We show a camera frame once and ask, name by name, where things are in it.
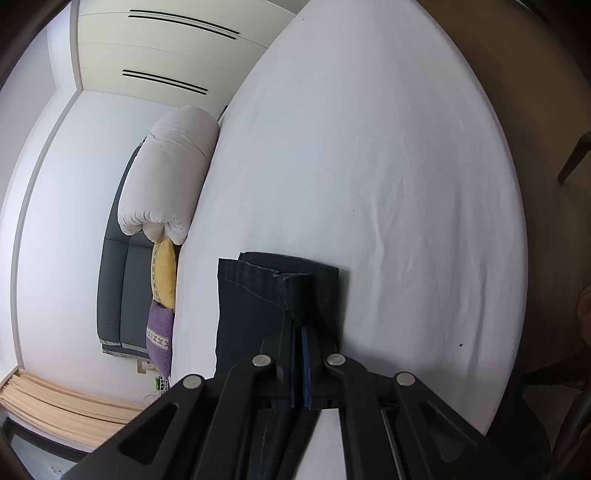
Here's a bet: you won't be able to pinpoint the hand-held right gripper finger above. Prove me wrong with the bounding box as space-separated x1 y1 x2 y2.
302 322 551 480
60 318 304 480

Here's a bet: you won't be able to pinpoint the black denim pants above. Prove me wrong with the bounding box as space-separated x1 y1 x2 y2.
215 251 341 480

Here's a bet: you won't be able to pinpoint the purple pillow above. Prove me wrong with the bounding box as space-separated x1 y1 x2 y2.
145 300 175 377

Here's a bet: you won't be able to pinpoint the yellow pillow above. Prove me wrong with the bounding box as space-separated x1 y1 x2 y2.
150 237 179 309

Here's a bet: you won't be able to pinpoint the bed with white sheet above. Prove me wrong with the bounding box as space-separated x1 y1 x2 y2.
168 0 529 480

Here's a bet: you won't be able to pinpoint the dark grey padded headboard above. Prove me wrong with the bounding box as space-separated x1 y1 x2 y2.
96 143 154 359

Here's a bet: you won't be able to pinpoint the rolled white duvet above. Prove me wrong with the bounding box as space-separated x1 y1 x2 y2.
117 105 221 247

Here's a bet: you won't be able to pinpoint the beige curtain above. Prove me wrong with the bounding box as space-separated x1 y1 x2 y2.
0 371 149 454

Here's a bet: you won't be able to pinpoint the white wardrobe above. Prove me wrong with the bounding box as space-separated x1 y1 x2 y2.
69 0 296 116

